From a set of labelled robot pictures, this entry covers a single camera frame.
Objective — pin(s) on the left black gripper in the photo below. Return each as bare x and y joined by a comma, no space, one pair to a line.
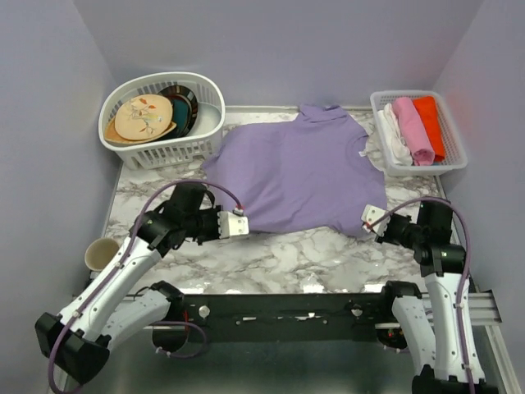
214,233

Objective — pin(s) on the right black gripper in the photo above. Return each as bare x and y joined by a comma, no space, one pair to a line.
386,235

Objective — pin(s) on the white rectangular tray basket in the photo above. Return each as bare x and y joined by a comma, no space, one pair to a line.
455,155

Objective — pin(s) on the white oval dish basket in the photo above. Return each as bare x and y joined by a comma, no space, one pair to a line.
201,142

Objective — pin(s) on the purple t shirt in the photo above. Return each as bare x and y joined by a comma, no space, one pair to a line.
301,174

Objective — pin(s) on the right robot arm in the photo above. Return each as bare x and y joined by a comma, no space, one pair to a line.
440,340

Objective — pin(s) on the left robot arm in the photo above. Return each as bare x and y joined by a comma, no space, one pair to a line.
79,339

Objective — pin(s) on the pink rolled t shirt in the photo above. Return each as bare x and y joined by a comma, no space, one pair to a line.
413,131

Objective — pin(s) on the white rolled t shirt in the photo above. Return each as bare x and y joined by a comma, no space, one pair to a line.
394,141

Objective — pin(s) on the beige cup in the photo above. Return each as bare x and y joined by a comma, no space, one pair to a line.
100,253

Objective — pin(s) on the dark teal plate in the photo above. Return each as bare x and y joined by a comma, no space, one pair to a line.
180,116

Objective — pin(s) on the beige floral plate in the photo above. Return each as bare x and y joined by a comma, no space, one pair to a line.
143,117

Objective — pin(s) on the orange leaf shaped plate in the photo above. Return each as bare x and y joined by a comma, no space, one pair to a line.
112,137

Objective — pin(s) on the orange rolled t shirt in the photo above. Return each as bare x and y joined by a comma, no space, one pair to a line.
428,112

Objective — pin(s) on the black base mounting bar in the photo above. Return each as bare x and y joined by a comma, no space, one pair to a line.
300,317

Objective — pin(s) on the black rimmed plate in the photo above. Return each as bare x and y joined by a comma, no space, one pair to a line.
183,92

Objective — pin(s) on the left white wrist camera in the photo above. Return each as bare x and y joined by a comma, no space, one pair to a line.
232,225

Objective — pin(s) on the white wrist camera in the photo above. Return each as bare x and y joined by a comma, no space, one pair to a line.
232,225
372,222

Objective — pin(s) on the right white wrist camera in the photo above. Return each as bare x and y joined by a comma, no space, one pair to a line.
372,222

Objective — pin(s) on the aluminium rail frame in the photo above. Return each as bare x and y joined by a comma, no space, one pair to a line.
483,309

